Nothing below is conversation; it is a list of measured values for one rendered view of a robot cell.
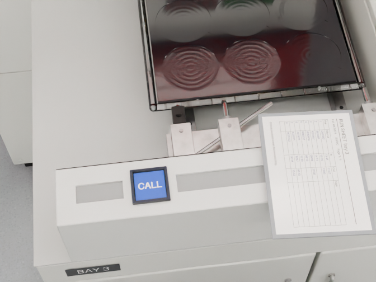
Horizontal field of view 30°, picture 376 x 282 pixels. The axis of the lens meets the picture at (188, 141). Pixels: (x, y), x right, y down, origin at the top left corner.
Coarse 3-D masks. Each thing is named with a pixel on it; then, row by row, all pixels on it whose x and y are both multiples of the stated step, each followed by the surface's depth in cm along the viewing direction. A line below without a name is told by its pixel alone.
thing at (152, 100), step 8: (144, 0) 131; (144, 8) 130; (144, 16) 129; (144, 32) 127; (144, 40) 126; (144, 48) 125; (144, 56) 124; (144, 64) 123; (152, 72) 122; (152, 80) 121; (152, 88) 120; (152, 96) 119; (152, 104) 119
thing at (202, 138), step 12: (360, 120) 119; (192, 132) 118; (204, 132) 118; (216, 132) 118; (252, 132) 118; (360, 132) 118; (168, 144) 117; (204, 144) 117; (216, 144) 117; (252, 144) 117; (168, 156) 116
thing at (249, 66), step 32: (160, 0) 131; (192, 0) 131; (224, 0) 131; (256, 0) 131; (288, 0) 131; (320, 0) 131; (160, 32) 127; (192, 32) 127; (224, 32) 127; (256, 32) 127; (288, 32) 127; (320, 32) 127; (160, 64) 123; (192, 64) 123; (224, 64) 123; (256, 64) 123; (288, 64) 123; (320, 64) 123; (160, 96) 120; (192, 96) 120
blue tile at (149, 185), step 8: (136, 176) 104; (144, 176) 104; (152, 176) 104; (160, 176) 104; (136, 184) 104; (144, 184) 104; (152, 184) 104; (160, 184) 104; (136, 192) 103; (144, 192) 103; (152, 192) 103; (160, 192) 103; (136, 200) 103
